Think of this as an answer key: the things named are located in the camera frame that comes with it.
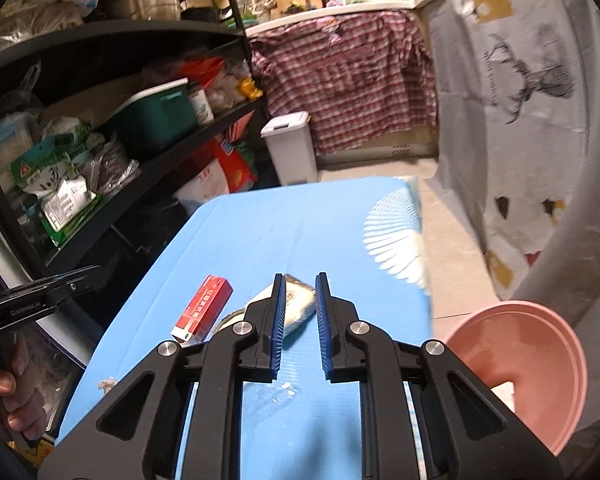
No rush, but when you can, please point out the white label jar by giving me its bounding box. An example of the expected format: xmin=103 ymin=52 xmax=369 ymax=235
xmin=187 ymin=87 xmax=215 ymax=126

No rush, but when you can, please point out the clear plastic container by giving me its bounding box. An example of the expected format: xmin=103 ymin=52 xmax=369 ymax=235
xmin=0 ymin=111 xmax=40 ymax=181

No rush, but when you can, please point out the black shelf rack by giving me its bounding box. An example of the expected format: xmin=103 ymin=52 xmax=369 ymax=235
xmin=0 ymin=0 xmax=271 ymax=286

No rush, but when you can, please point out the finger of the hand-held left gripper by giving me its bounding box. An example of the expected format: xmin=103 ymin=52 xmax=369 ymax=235
xmin=44 ymin=265 xmax=104 ymax=303

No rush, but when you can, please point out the person's left hand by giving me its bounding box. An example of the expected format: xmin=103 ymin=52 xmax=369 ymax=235
xmin=0 ymin=332 xmax=47 ymax=442

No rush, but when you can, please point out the white deer print curtain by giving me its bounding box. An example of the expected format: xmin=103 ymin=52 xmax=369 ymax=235
xmin=425 ymin=0 xmax=596 ymax=301

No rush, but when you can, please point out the large steel pot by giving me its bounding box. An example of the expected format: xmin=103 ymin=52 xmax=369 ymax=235
xmin=111 ymin=0 xmax=182 ymax=22

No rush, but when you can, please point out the red plaid cloth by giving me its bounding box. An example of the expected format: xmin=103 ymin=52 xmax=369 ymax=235
xmin=249 ymin=10 xmax=438 ymax=156

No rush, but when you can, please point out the green white food packet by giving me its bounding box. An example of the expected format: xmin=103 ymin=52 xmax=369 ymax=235
xmin=11 ymin=132 xmax=93 ymax=196
xmin=40 ymin=180 xmax=103 ymax=246

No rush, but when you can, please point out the pink plastic bin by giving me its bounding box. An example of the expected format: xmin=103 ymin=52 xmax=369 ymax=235
xmin=437 ymin=301 xmax=588 ymax=456

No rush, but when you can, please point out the white kitchen counter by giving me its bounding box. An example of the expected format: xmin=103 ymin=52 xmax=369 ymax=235
xmin=245 ymin=0 xmax=461 ymax=36

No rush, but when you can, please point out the dark food packet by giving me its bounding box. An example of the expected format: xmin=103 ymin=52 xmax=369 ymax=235
xmin=87 ymin=140 xmax=141 ymax=196

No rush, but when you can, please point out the red orange sack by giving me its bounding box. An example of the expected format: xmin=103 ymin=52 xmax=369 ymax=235
xmin=210 ymin=137 xmax=258 ymax=193

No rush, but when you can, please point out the white lidded bin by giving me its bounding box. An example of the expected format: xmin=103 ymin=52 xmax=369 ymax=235
xmin=260 ymin=111 xmax=318 ymax=186

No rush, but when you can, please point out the yellow packet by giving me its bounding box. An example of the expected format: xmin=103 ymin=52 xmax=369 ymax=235
xmin=237 ymin=77 xmax=263 ymax=101

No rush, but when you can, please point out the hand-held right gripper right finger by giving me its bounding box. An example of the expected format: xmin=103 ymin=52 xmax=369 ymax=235
xmin=315 ymin=271 xmax=566 ymax=480

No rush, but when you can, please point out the green cooler box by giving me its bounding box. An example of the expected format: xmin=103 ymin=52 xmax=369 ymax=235
xmin=100 ymin=78 xmax=198 ymax=158

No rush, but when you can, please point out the clear plastic scrap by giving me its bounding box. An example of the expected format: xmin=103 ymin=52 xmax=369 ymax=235
xmin=270 ymin=382 xmax=298 ymax=406

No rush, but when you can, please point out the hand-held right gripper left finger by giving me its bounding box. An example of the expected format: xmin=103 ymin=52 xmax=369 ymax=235
xmin=37 ymin=272 xmax=287 ymax=480

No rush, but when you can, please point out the red carton box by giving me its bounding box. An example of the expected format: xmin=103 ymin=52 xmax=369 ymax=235
xmin=170 ymin=275 xmax=234 ymax=345

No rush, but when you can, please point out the white sack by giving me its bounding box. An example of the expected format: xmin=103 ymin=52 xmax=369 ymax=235
xmin=175 ymin=167 xmax=231 ymax=216

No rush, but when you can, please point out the blue feather print tablecloth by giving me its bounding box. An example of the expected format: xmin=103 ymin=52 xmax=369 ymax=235
xmin=55 ymin=176 xmax=433 ymax=480

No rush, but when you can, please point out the red shelf bag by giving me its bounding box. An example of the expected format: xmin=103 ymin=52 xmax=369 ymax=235
xmin=175 ymin=57 xmax=226 ymax=86

